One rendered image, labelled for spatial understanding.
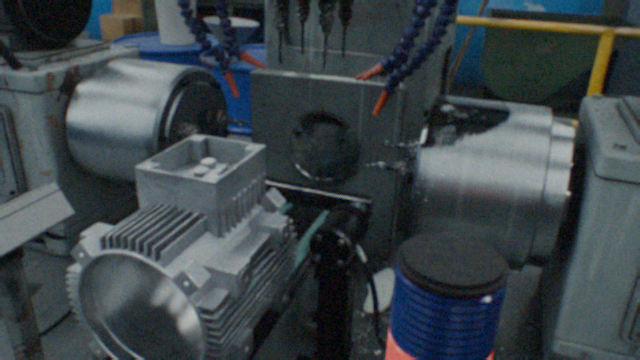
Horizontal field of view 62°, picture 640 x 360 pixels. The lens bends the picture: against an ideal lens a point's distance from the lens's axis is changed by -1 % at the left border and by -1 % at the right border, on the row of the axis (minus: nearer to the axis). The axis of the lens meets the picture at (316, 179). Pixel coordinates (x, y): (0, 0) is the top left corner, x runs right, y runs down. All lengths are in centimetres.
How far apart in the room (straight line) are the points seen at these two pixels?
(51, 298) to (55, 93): 36
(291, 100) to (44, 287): 56
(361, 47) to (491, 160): 44
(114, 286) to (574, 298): 58
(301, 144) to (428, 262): 75
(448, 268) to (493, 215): 46
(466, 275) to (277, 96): 78
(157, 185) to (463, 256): 38
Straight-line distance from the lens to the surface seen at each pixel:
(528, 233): 76
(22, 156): 111
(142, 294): 69
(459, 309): 28
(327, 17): 83
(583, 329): 82
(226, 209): 58
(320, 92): 98
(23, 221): 72
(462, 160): 74
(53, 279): 109
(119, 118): 95
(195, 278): 51
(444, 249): 30
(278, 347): 78
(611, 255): 76
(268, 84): 102
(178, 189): 58
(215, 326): 53
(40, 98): 103
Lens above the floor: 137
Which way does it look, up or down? 24 degrees down
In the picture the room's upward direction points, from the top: 2 degrees clockwise
